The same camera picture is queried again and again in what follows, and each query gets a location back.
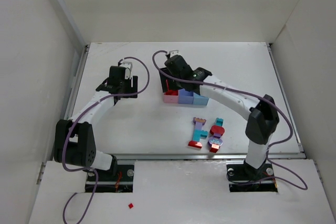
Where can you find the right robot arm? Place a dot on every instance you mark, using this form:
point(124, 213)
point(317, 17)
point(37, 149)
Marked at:
point(260, 112)

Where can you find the pink bin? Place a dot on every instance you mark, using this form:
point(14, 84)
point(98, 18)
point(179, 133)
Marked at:
point(170, 99)

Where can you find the red legos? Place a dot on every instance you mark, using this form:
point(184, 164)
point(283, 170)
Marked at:
point(170, 91)

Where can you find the dark blue bin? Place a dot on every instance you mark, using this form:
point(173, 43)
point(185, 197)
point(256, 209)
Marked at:
point(185, 97)

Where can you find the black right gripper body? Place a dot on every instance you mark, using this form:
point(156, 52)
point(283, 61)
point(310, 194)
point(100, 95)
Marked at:
point(166, 80)

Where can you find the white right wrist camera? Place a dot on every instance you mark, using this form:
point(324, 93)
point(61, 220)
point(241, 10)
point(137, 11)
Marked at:
point(173, 52)

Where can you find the teal red purple lego stack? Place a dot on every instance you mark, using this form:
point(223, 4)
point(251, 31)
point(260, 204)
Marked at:
point(215, 136)

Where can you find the aluminium frame rail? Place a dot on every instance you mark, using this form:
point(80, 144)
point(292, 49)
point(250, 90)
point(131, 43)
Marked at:
point(72, 87)

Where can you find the purple teal red lego column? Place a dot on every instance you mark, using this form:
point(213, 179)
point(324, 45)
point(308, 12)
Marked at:
point(198, 133)

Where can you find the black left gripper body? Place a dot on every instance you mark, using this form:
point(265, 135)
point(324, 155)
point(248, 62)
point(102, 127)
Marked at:
point(132, 83)

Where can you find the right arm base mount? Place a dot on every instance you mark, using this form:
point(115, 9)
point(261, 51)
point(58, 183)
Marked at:
point(243, 179)

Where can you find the light blue bin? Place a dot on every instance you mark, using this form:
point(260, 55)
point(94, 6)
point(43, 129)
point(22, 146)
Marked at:
point(200, 100)

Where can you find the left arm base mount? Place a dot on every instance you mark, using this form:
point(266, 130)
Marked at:
point(121, 182)

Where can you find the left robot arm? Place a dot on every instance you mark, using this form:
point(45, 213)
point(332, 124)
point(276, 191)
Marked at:
point(74, 139)

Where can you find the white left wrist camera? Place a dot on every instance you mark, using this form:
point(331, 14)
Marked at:
point(128, 69)

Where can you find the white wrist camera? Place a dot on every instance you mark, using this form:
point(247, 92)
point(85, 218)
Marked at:
point(173, 52)
point(128, 69)

